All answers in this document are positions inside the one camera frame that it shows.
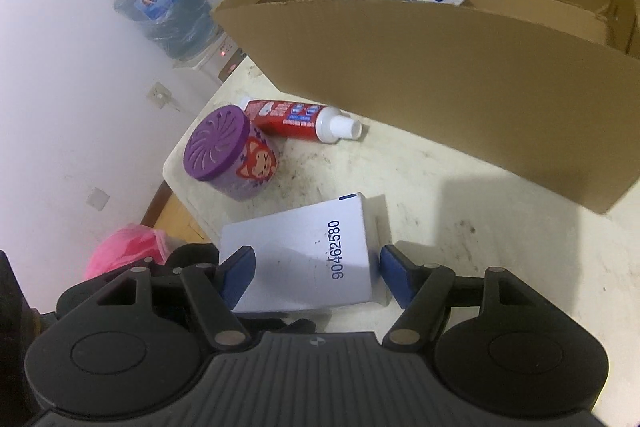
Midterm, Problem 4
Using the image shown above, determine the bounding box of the white paper box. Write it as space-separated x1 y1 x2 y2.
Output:
220 193 387 314

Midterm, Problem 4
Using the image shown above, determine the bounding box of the white wall plate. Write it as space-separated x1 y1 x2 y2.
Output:
87 187 110 211

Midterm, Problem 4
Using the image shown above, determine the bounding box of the white wall socket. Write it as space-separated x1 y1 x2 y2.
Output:
146 82 172 109

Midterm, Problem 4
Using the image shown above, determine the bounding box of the pink plastic bag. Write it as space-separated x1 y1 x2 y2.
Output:
84 223 171 281

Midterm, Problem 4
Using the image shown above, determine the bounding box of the red toothpaste tube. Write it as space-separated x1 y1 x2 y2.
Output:
240 98 363 144

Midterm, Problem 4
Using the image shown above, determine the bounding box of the white water dispenser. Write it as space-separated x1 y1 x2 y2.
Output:
174 32 246 86

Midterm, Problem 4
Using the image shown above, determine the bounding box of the brown cardboard box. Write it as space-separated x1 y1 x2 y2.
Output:
214 0 639 213

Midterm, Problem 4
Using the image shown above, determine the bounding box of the purple air freshener jar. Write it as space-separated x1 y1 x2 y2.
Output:
182 105 279 202

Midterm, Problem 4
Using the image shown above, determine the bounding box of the blue water jug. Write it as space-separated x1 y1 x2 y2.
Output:
113 0 222 61

